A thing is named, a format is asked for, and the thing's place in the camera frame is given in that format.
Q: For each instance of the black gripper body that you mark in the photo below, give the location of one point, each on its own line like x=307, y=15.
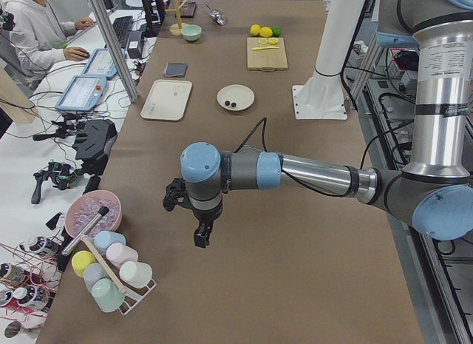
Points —
x=205, y=219

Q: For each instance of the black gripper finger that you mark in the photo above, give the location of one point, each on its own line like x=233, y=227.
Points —
x=202, y=235

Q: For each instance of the cream round plate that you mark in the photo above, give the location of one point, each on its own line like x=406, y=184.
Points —
x=242, y=95

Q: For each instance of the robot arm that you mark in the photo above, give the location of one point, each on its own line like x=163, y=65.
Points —
x=431, y=193

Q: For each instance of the cream rabbit tray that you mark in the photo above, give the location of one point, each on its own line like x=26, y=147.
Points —
x=167, y=100

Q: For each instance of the white cup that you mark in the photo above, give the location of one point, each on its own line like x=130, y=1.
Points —
x=136, y=274

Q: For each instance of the metal muddler in bowl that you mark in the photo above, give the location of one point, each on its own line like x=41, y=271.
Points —
x=67, y=250

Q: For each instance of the pink cup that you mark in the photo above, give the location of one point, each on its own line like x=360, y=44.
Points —
x=118, y=254

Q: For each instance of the blue cup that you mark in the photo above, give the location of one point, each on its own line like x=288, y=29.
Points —
x=104, y=239

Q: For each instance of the pink bowl with ice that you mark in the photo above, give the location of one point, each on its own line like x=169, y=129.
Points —
x=87, y=206

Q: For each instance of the pale green cup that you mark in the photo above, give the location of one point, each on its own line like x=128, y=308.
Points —
x=107, y=295

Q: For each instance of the yellow cup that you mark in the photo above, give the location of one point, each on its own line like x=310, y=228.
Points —
x=81, y=260

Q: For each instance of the grey folded cloth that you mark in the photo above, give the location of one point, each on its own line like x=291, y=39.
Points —
x=175, y=70

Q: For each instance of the blue teach pendant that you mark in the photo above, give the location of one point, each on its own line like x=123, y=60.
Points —
x=100, y=63
x=82, y=93

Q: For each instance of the mint green bowl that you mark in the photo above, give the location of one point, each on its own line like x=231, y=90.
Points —
x=191, y=32

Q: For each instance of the bamboo cutting board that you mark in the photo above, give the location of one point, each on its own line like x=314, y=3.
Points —
x=266, y=60

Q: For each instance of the wooden cup tree stand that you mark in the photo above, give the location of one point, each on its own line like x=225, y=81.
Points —
x=177, y=6

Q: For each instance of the black keyboard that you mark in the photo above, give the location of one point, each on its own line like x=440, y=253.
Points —
x=122, y=27

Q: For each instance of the metal scoop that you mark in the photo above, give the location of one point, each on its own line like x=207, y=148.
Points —
x=217, y=15

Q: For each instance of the outer yellow lemon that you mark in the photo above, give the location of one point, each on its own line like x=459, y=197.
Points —
x=255, y=29

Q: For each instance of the yellow lemon near board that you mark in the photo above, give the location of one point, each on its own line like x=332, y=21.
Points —
x=265, y=32

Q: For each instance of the green lime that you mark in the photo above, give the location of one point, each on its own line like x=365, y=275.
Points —
x=276, y=32

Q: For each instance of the person in white hoodie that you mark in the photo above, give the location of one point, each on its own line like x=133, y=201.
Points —
x=40, y=39

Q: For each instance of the white wire cup rack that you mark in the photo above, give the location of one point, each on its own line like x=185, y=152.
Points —
x=133, y=296

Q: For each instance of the aluminium frame post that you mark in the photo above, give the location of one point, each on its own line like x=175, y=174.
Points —
x=106, y=29

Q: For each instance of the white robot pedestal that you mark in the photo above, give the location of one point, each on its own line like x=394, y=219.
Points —
x=322, y=96

